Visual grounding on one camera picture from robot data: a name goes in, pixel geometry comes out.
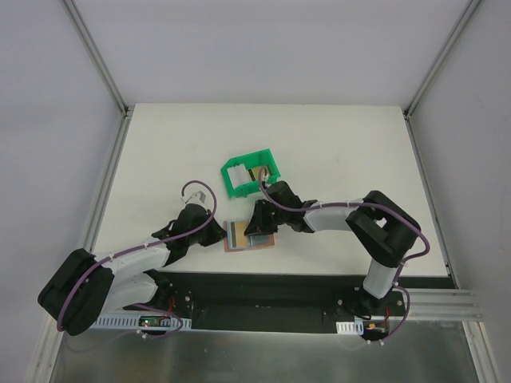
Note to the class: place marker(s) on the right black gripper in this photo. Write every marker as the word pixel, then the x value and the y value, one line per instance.
pixel 263 218

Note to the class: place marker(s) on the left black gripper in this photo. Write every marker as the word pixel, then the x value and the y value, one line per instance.
pixel 208 232

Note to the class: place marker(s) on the tan leather card holder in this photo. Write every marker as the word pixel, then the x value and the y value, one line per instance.
pixel 257 242

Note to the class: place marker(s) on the gold credit card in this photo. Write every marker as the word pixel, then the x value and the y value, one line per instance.
pixel 237 240

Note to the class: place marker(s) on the green plastic bin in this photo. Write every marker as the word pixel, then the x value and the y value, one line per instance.
pixel 250 160

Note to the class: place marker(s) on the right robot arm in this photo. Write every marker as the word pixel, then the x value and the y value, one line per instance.
pixel 385 231

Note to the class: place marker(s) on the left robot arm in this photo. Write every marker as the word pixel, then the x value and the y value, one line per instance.
pixel 86 285

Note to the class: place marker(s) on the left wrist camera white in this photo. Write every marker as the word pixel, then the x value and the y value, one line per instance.
pixel 197 198

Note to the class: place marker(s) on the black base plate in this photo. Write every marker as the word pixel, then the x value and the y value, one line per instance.
pixel 284 303

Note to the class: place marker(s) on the left white cable duct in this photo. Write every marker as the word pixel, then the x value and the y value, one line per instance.
pixel 143 321

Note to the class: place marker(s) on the white cable duct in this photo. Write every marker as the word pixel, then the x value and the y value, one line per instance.
pixel 143 321
pixel 355 327

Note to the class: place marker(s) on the right white cable duct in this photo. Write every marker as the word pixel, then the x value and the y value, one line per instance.
pixel 355 327

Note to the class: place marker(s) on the aluminium front rail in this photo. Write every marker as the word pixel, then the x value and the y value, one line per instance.
pixel 414 305

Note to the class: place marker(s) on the right aluminium frame post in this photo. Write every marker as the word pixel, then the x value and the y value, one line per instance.
pixel 453 37

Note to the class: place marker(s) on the aluminium frame post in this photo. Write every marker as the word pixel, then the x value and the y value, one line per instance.
pixel 95 55
pixel 453 37

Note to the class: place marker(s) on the left aluminium frame post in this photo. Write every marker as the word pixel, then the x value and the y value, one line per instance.
pixel 95 55

